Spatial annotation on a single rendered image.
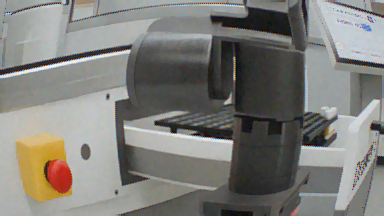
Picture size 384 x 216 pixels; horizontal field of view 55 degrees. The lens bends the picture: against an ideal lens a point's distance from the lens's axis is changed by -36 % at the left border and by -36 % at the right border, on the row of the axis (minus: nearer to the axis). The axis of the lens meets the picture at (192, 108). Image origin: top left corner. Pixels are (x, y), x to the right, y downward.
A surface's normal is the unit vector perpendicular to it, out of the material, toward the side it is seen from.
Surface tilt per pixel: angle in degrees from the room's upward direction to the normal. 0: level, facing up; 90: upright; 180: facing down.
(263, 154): 89
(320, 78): 90
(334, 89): 90
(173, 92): 120
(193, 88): 108
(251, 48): 89
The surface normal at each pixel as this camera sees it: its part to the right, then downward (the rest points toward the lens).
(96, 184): 0.83, 0.08
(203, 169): -0.56, 0.12
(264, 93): -0.35, 0.13
